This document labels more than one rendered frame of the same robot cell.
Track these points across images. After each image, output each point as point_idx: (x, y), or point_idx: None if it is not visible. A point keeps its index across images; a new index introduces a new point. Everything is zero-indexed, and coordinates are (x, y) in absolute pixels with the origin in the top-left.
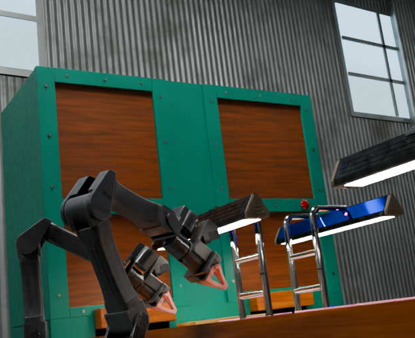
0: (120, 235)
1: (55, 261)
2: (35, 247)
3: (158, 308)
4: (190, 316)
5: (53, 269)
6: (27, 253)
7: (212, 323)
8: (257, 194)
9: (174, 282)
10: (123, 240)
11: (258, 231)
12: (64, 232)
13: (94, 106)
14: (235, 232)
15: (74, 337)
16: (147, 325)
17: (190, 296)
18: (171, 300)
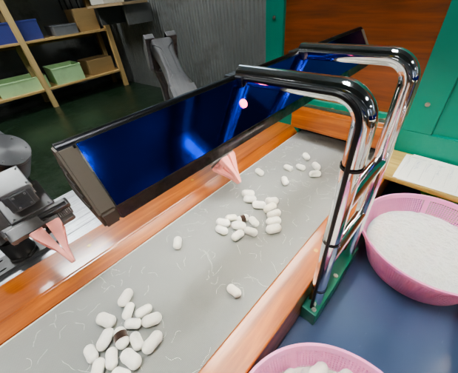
0: (358, 8)
1: (272, 44)
2: (150, 66)
3: (214, 172)
4: (423, 148)
5: (270, 52)
6: (150, 70)
7: None
8: (54, 152)
9: (419, 97)
10: (359, 18)
11: (343, 163)
12: (157, 55)
13: None
14: (405, 102)
15: (280, 120)
16: None
17: (443, 122)
18: (231, 171)
